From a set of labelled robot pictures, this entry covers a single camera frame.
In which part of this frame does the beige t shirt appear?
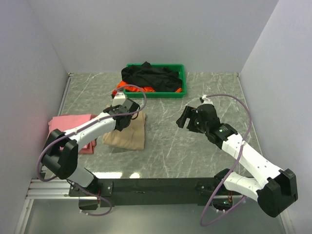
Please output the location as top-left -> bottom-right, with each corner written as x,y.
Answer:
102,112 -> 146,150

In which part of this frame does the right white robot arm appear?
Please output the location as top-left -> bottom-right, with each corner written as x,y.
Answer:
176,103 -> 298,217

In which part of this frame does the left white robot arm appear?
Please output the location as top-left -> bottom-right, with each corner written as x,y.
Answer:
37,98 -> 140,196

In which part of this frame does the orange t shirt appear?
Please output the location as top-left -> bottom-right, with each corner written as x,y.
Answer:
112,81 -> 182,96

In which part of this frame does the green plastic bin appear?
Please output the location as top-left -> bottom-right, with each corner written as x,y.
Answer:
118,62 -> 187,98

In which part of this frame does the black t shirt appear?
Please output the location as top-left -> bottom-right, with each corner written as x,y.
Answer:
121,62 -> 183,92

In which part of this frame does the light pink folded t shirt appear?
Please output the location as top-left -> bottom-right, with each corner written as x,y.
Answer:
48,115 -> 83,133

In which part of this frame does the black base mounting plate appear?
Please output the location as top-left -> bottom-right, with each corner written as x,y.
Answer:
69,177 -> 218,210

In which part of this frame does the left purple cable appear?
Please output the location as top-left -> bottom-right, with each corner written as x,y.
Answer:
36,84 -> 148,216

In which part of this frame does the purple cable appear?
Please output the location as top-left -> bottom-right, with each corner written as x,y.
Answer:
199,94 -> 253,227
36,84 -> 148,216

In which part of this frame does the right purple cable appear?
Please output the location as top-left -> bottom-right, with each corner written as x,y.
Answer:
199,94 -> 253,227

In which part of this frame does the aluminium rail frame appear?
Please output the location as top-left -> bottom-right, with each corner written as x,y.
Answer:
18,72 -> 294,234

